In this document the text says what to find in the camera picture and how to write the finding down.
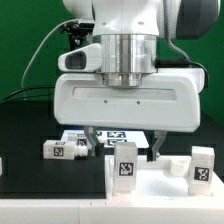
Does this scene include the white square table top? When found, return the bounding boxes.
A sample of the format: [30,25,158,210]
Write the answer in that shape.
[105,156,224,200]

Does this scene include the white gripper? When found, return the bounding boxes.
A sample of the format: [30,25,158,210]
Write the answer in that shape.
[54,68,205,162]

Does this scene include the white front fence bar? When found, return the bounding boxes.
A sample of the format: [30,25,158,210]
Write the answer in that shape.
[0,198,224,224]

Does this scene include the white left fence piece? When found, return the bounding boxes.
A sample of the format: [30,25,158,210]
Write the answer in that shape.
[0,157,3,176]

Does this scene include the grey camera cable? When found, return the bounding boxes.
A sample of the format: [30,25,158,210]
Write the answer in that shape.
[20,18,80,90]

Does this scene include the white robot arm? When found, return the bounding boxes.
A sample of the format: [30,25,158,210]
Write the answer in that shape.
[54,0,221,155]

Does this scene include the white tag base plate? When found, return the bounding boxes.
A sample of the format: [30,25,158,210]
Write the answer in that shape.
[61,130,149,148]

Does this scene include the black cables on table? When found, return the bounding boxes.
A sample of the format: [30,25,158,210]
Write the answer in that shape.
[0,84,56,104]

